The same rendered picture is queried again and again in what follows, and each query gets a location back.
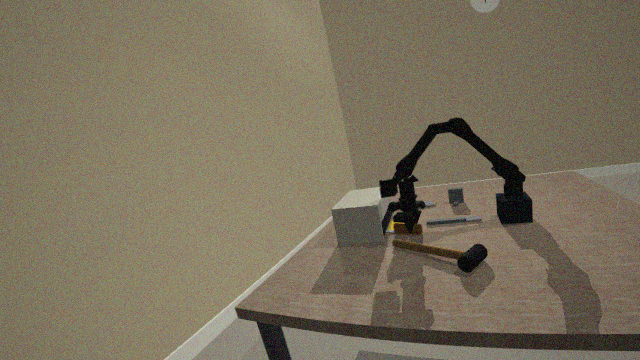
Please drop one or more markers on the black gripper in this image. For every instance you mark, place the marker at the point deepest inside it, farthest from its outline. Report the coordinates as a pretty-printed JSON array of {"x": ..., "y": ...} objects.
[{"x": 411, "y": 215}]

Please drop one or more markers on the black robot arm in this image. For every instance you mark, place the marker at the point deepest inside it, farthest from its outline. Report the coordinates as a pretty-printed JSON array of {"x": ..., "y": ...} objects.
[{"x": 513, "y": 187}]

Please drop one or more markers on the mallet with wooden handle and black head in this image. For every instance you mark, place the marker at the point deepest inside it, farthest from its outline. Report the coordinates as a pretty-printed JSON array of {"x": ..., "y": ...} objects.
[{"x": 467, "y": 261}]

